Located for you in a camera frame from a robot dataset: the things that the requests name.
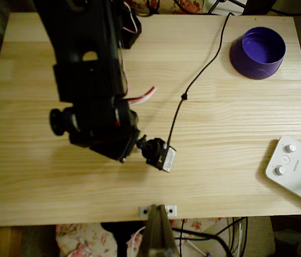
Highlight black background cable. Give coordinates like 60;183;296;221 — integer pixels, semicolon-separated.
269;7;301;16

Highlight thin black cable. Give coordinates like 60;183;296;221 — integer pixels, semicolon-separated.
235;216;249;257

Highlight black webcam cable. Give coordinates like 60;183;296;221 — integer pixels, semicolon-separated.
164;12;235;149

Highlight white screwed bracket plate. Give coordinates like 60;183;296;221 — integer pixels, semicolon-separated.
138;205;178;217

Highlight tan camera stand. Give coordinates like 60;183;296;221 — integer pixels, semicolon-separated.
138;203;180;257

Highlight thick black cable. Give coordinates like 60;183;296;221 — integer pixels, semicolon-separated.
171;226;234;257

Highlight floral cloth under table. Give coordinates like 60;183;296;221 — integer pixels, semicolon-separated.
56;217;228;257

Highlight white lamp base with knobs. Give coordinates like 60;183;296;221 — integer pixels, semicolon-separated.
264;135;301;209

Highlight beige cushion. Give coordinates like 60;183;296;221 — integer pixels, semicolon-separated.
203;216;276;257

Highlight floral cloth behind table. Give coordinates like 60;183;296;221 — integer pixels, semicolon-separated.
131;0;202;14

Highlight white red servo wires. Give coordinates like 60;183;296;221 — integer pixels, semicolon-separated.
123;5;158;105

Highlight purple plastic bowl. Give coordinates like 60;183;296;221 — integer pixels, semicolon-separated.
229;26;287;80

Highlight black webcam with white label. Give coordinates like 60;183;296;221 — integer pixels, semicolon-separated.
136;135;178;173

